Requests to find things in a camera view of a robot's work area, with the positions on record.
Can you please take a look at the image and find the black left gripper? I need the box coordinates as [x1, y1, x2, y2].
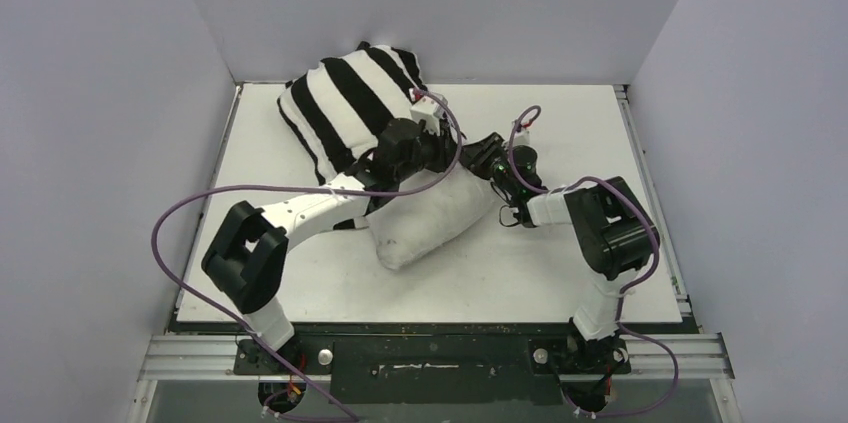
[395, 120, 463, 183]

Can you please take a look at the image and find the white pillow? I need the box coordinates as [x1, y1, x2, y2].
[356, 166, 497, 271]

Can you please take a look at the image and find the black white striped pillowcase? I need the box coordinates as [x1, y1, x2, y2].
[276, 42, 426, 185]

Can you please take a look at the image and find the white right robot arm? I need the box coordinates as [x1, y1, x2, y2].
[460, 133, 660, 371]

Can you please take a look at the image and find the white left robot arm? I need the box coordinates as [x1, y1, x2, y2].
[201, 118, 463, 373]

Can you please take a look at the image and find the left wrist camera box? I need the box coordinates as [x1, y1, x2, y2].
[410, 88, 447, 127]

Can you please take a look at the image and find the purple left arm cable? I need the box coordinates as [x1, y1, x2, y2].
[148, 91, 468, 423]

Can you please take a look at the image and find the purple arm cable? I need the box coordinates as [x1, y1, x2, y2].
[503, 104, 680, 349]
[148, 91, 468, 423]

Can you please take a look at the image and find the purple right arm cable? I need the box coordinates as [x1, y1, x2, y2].
[503, 104, 680, 349]

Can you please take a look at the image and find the black metal base rail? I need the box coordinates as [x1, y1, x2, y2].
[133, 320, 734, 422]

